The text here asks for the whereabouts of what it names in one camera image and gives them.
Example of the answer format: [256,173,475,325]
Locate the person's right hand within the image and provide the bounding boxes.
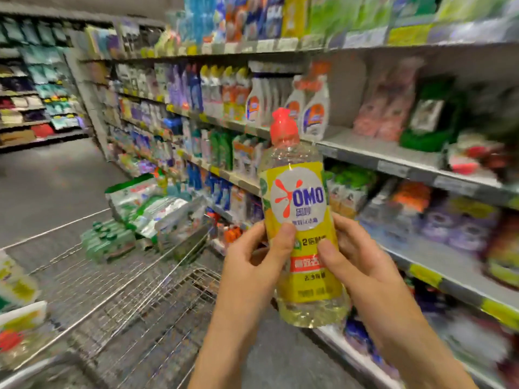
[318,213,423,345]

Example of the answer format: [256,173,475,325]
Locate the person's left hand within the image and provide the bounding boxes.
[217,223,298,337]

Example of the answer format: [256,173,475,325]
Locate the cluster of orange trigger sprayers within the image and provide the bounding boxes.
[219,224,244,246]

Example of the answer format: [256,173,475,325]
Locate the purple yellow-banded cleaner bottle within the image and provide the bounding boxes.
[450,210,496,254]
[422,202,455,244]

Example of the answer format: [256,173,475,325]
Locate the row of white green-capped bottles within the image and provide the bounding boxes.
[324,166,378,219]

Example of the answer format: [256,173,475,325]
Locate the cluster of blue cleaner bottles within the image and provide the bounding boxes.
[187,162,232,211]

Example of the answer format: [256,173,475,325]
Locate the small yellow red-capped bottle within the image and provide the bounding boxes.
[258,108,351,329]

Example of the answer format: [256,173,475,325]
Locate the clear-wrapped white bottle pack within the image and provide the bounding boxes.
[231,135,264,179]

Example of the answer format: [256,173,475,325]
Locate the red green-label detergent pouch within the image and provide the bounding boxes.
[487,218,519,289]

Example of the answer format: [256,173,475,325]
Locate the cluster of green cleaner bottles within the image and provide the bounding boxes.
[209,129,236,171]

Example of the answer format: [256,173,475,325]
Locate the pack of green small bottles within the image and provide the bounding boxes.
[79,218,137,264]

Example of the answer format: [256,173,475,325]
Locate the slim white red-capped bottle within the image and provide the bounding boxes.
[448,133,508,177]

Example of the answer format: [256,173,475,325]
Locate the green capped cleaner bottle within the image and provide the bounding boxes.
[400,77,459,155]

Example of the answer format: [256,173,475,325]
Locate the pink twin spray bottle pack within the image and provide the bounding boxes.
[354,59,423,143]

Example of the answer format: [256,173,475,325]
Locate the white orange-trigger spray bottle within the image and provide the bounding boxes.
[285,75,308,126]
[298,61,332,143]

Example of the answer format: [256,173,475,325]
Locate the white orange spray bottles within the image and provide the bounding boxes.
[245,61,301,130]

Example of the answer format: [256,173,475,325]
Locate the row of yellow-capped cleaner bottles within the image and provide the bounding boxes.
[201,64,252,122]

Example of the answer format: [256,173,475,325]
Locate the row of purple cleaner bottles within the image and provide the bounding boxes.
[166,63,204,110]

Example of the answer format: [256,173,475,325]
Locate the white red-tipped spray bottle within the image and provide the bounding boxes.
[0,299,48,353]

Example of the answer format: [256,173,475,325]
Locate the white red-capped cleaner bottle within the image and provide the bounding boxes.
[0,251,40,313]

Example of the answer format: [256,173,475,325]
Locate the row of blue cleaner packs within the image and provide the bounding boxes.
[166,0,285,53]

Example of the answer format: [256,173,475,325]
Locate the yellow cleaner pack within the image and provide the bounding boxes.
[282,0,313,39]

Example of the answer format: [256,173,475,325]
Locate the row of green pump bottles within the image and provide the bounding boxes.
[308,0,439,33]

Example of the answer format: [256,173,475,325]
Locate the person's left forearm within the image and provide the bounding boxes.
[188,320,277,389]

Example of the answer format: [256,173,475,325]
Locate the person's right forearm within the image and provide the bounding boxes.
[377,324,480,389]

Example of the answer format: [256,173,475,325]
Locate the grey shopping cart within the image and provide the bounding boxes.
[0,208,224,389]

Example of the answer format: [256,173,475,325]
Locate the yellow price tag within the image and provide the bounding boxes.
[408,263,444,289]
[480,297,519,331]
[388,25,433,47]

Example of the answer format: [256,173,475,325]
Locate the distant store shelving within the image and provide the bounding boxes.
[0,16,90,151]

